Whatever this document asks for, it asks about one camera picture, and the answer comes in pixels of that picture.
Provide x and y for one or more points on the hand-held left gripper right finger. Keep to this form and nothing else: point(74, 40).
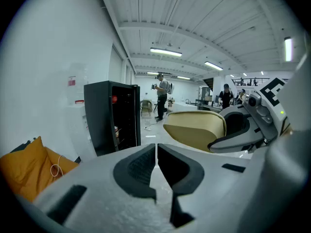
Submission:
point(218, 190)

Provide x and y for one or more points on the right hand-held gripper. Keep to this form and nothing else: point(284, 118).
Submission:
point(267, 120)

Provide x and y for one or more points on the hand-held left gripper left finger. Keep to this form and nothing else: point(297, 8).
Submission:
point(102, 178)

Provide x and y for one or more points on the beige plastic tray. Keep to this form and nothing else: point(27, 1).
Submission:
point(194, 130)

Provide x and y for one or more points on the black cabinet with door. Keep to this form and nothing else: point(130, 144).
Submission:
point(99, 115)

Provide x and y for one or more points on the drink can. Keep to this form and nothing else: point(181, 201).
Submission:
point(116, 131)

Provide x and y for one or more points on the mezzanine railing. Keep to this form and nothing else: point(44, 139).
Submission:
point(252, 79)

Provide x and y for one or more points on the dark staircase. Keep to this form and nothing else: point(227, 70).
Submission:
point(209, 82)

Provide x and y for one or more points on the white counter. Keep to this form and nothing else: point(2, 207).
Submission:
point(184, 106)

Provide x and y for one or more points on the white water dispenser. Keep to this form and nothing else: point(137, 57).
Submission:
point(75, 125)

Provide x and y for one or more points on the ceiling strip light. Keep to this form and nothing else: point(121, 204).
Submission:
point(213, 65)
point(166, 52)
point(183, 77)
point(288, 49)
point(151, 73)

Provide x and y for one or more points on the white power strip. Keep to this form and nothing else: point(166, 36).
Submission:
point(147, 128)

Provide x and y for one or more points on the orange pillow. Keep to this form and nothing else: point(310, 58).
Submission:
point(26, 164)

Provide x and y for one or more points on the dark armchair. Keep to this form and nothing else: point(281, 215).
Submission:
point(145, 107)

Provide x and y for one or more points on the clear water bottle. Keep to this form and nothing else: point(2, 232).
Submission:
point(77, 84)

